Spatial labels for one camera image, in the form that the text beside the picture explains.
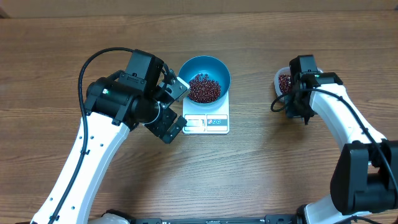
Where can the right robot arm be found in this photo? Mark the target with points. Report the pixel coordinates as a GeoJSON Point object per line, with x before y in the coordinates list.
{"type": "Point", "coordinates": [365, 177]}

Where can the white digital kitchen scale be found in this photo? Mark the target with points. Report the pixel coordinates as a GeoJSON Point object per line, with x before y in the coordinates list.
{"type": "Point", "coordinates": [210, 118]}

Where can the blue metal bowl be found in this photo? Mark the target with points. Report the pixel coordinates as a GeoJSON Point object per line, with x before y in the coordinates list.
{"type": "Point", "coordinates": [216, 69]}

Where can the red adzuki beans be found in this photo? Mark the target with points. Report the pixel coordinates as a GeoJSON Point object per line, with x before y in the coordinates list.
{"type": "Point", "coordinates": [204, 89]}

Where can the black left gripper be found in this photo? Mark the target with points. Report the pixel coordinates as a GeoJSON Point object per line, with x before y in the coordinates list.
{"type": "Point", "coordinates": [161, 129]}

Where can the clear plastic container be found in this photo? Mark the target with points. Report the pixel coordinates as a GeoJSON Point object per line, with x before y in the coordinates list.
{"type": "Point", "coordinates": [283, 81]}

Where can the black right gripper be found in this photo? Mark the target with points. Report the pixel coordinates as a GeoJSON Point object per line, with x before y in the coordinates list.
{"type": "Point", "coordinates": [293, 112]}

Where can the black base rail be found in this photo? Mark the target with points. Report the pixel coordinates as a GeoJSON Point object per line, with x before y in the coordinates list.
{"type": "Point", "coordinates": [117, 217]}

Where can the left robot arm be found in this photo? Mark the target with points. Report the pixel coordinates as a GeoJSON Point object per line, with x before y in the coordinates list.
{"type": "Point", "coordinates": [111, 108]}

